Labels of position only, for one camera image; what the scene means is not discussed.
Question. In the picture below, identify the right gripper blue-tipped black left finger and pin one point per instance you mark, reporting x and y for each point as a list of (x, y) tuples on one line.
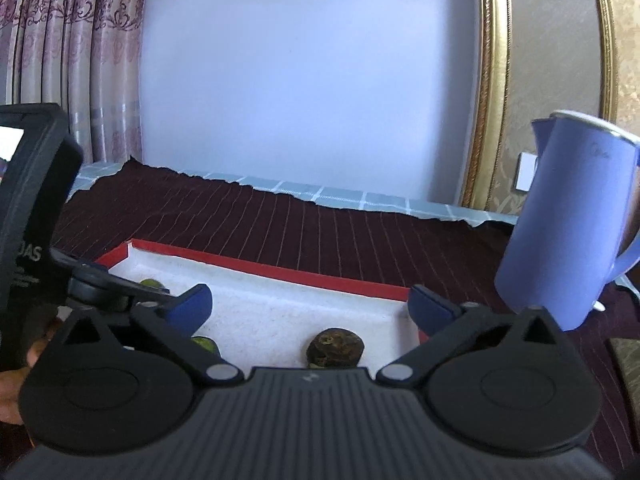
[(166, 325)]

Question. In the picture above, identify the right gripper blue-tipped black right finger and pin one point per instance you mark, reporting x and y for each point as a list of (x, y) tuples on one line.
[(450, 329)]

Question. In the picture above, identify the person's left hand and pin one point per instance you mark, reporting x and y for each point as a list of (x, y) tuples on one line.
[(47, 324)]

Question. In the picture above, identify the green cherry tomato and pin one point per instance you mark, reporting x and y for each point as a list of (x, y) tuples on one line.
[(207, 344), (154, 284)]

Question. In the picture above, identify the red shallow box tray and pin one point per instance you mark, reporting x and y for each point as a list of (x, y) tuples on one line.
[(267, 316)]

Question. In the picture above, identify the dark maroon striped cloth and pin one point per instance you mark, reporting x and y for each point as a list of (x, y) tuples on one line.
[(238, 437)]

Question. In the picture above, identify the dark brown chestnut piece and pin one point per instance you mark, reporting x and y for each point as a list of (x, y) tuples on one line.
[(334, 348)]

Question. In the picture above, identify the pink floral curtain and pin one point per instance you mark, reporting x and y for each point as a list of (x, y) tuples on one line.
[(83, 55)]

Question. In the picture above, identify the blue electric kettle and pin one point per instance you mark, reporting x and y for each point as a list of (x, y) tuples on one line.
[(567, 243)]

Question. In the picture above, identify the white wall socket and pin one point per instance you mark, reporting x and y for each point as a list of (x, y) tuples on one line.
[(525, 172)]

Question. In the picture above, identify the gold picture frame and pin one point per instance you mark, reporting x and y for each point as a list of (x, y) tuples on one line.
[(535, 56)]

